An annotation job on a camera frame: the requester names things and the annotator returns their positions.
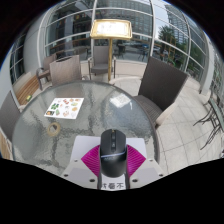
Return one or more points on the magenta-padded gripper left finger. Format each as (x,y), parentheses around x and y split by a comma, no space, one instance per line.
(90,161)

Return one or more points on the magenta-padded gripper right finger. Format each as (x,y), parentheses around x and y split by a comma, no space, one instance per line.
(136,161)

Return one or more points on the black computer mouse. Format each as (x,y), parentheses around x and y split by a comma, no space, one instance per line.
(113,153)

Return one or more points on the tan tape roll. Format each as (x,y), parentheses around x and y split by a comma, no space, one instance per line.
(48,129)

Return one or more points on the colourful picture menu card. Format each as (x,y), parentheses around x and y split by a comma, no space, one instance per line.
(65,108)

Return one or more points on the small white card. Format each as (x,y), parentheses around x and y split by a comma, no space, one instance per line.
(120,100)

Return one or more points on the wooden slat bench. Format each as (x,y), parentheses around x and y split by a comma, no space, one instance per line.
(5,145)
(28,88)

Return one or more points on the green metal bistro table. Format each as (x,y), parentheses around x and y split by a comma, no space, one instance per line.
(216,113)

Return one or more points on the grey wicker armchair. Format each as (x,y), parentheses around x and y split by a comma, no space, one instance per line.
(101,58)

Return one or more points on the brown wicker armchair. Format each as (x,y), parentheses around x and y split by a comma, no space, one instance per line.
(48,63)

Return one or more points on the gold menu display stand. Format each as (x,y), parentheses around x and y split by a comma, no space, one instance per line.
(111,29)

